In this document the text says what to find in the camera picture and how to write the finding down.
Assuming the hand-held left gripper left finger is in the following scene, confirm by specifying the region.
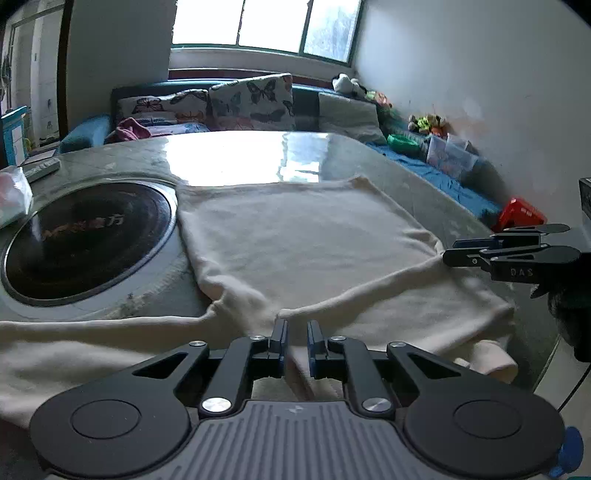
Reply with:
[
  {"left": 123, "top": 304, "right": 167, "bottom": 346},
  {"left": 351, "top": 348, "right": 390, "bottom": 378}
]
[{"left": 131, "top": 318, "right": 289, "bottom": 415}]

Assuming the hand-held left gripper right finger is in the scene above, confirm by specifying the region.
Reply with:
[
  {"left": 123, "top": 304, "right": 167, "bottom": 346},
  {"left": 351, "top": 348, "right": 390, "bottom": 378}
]
[{"left": 307, "top": 319, "right": 467, "bottom": 415}]

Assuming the dark wooden door frame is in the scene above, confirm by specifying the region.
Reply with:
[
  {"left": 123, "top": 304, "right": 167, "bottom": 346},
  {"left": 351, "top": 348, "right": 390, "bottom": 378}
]
[{"left": 55, "top": 0, "right": 77, "bottom": 139}]

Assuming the pink cloth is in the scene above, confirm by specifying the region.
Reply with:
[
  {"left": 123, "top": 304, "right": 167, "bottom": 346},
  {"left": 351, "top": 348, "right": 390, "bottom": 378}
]
[{"left": 107, "top": 117, "right": 152, "bottom": 144}]

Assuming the green plastic bowl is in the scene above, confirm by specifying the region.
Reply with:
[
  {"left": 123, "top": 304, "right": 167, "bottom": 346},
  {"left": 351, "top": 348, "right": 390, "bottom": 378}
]
[{"left": 387, "top": 134, "right": 419, "bottom": 153}]

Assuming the white remote control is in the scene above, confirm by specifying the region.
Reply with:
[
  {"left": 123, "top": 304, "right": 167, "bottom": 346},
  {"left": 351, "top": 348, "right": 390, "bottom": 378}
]
[{"left": 23, "top": 157, "right": 62, "bottom": 182}]

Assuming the green framed window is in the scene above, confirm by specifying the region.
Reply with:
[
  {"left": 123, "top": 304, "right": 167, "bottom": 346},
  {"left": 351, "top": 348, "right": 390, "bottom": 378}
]
[{"left": 171, "top": 0, "right": 363, "bottom": 65}]

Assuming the grey pillow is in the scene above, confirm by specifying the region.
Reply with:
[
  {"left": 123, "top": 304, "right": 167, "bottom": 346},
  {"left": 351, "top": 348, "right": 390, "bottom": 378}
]
[{"left": 318, "top": 92, "right": 386, "bottom": 144}]

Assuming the red plastic stool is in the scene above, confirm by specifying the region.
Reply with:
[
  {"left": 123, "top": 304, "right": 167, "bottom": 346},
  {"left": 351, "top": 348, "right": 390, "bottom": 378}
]
[{"left": 492, "top": 198, "right": 548, "bottom": 232}]

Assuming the white tissue pack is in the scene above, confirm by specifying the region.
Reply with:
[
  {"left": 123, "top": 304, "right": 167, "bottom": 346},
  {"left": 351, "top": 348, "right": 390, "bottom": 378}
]
[{"left": 0, "top": 166, "right": 34, "bottom": 229}]

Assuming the blue plastic item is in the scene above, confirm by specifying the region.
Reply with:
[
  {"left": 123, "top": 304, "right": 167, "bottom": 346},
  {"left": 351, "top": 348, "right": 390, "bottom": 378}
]
[{"left": 549, "top": 427, "right": 583, "bottom": 478}]

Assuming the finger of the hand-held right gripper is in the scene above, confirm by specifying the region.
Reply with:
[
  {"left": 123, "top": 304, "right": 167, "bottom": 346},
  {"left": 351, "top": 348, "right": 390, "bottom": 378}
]
[
  {"left": 452, "top": 224, "right": 572, "bottom": 252},
  {"left": 442, "top": 247, "right": 581, "bottom": 268}
]

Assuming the panda plush toy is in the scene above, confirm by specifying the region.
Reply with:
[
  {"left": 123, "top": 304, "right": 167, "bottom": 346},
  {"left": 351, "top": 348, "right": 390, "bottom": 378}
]
[{"left": 332, "top": 74, "right": 365, "bottom": 97}]

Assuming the blue cabinet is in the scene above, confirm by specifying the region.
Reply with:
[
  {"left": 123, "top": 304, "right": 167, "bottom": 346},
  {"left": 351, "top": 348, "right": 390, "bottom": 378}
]
[{"left": 0, "top": 106, "right": 28, "bottom": 169}]

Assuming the blue sofa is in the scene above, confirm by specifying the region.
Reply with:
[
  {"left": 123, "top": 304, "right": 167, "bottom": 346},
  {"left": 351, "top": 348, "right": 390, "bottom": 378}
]
[{"left": 59, "top": 76, "right": 504, "bottom": 227}]

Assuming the butterfly print pillow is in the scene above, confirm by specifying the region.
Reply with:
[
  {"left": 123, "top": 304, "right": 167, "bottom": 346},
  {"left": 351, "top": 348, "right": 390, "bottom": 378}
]
[
  {"left": 115, "top": 89, "right": 209, "bottom": 125},
  {"left": 209, "top": 73, "right": 296, "bottom": 132},
  {"left": 148, "top": 121, "right": 211, "bottom": 137}
]

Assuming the clear plastic storage box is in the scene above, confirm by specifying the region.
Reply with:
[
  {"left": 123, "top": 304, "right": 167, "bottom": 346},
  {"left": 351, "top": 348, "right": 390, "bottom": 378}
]
[{"left": 427, "top": 136, "right": 478, "bottom": 178}]

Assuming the black round induction cooktop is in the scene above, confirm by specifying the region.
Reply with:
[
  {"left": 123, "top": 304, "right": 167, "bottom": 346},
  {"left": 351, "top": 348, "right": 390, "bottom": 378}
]
[{"left": 0, "top": 181, "right": 178, "bottom": 308}]

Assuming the pile of plush toys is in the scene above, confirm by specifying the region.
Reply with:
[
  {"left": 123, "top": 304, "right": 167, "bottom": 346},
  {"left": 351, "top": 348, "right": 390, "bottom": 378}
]
[{"left": 409, "top": 113, "right": 448, "bottom": 136}]

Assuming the cream sweatshirt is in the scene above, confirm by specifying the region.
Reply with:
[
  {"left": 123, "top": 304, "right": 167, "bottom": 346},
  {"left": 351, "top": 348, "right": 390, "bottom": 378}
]
[{"left": 0, "top": 175, "right": 520, "bottom": 430}]

